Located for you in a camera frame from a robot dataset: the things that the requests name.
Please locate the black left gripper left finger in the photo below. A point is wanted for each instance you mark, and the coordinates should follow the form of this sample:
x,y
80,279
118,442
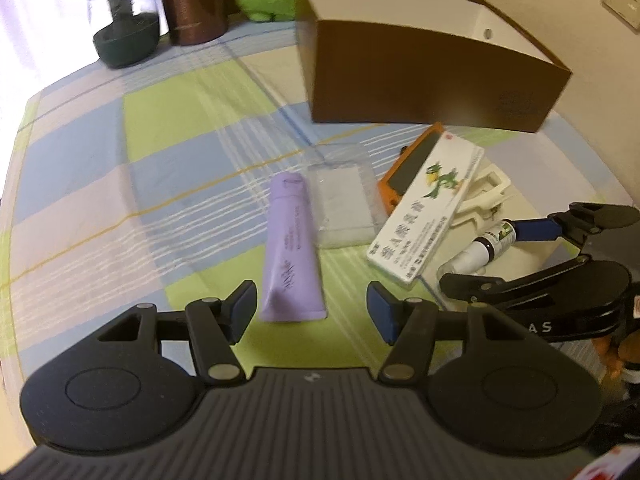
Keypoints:
x,y
210,326

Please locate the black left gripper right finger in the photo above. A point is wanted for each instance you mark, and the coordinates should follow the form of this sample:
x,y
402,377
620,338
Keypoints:
x,y
413,325

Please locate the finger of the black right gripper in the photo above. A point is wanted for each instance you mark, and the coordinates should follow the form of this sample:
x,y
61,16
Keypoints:
x,y
577,223
576,271

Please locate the white medicine box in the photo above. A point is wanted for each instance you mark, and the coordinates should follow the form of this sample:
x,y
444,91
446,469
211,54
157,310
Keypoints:
x,y
418,223

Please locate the purple cream tube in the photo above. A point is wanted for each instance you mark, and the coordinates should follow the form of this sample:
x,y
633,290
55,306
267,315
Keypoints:
x,y
291,281

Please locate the small dropper bottle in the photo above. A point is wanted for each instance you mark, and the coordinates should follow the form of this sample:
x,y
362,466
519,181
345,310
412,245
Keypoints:
x,y
484,249

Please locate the cream plastic clip holder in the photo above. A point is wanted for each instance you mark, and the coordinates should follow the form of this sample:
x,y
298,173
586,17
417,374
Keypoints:
x,y
487,193

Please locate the orange black utility knife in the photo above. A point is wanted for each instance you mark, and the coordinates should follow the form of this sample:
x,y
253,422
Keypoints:
x,y
398,178

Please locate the clear plastic case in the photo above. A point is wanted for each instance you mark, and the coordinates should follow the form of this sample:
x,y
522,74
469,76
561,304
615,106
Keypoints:
x,y
345,203

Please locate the checkered plaid tablecloth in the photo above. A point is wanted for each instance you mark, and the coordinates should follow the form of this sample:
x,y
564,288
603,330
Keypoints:
x,y
151,184

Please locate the brown open storage box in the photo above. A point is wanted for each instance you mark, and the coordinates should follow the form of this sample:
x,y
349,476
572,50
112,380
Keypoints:
x,y
459,62

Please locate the glass dome humidifier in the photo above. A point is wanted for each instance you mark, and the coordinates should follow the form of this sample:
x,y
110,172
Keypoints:
x,y
124,32

